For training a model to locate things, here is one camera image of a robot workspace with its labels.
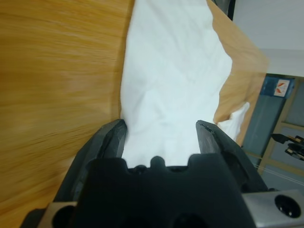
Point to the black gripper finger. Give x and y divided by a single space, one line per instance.
280 138
225 152
99 152

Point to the blue sign with red logo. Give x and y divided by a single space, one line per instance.
278 85

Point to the wooden framed glass door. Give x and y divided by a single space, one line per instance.
280 133

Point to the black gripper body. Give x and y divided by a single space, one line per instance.
295 146

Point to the white t-shirt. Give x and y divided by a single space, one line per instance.
173 83

